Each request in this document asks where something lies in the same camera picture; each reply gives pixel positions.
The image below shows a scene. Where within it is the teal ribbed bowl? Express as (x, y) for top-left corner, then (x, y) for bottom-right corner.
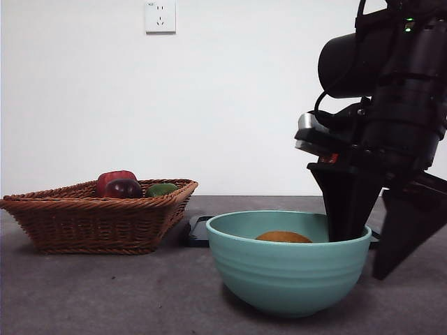
(205, 209), (373, 318)

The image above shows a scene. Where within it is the dark rectangular tray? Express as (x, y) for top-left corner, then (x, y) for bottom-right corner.
(184, 214), (381, 249)

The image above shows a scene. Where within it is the green lime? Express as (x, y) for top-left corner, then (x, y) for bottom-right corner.
(145, 183), (179, 198)

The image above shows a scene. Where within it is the dark red plum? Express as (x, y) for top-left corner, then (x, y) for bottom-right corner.
(105, 178), (143, 200)

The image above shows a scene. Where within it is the red apple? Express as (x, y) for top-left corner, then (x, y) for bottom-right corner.
(96, 170), (138, 197)

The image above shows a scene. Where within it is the brown wicker basket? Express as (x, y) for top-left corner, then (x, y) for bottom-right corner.
(0, 178), (199, 255)

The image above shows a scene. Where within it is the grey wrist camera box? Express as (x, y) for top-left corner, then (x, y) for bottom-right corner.
(294, 112), (352, 158)

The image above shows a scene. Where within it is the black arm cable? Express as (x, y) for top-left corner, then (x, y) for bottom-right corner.
(313, 89), (350, 121)

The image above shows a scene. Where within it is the white wall socket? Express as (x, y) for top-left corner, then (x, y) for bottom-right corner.
(145, 1), (177, 35)

